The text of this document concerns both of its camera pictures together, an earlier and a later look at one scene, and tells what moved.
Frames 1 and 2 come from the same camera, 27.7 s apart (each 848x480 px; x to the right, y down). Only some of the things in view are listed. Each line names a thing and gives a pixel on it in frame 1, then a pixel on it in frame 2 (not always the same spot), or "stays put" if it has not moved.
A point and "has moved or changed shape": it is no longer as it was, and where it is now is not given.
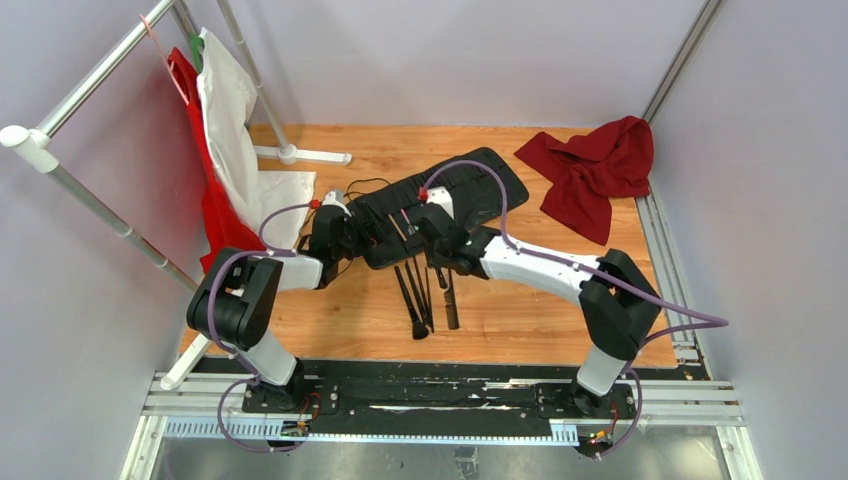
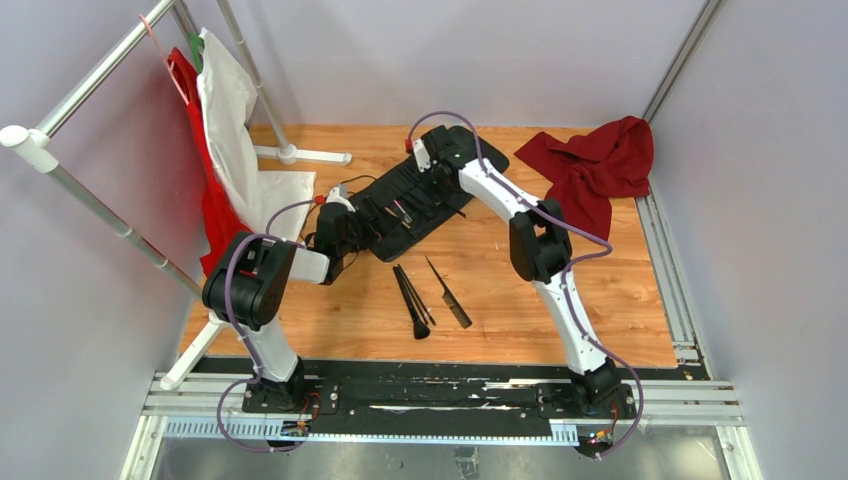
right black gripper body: [435, 257] → [434, 167]
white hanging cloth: [278, 201] stays put
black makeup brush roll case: [480, 187] has moved or changed shape
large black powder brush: [419, 330] stays put
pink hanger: [169, 66] stays put
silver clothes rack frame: [38, 150] stays put
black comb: [450, 299] has moved or changed shape
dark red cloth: [614, 160] stays put
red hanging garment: [226, 227] stays put
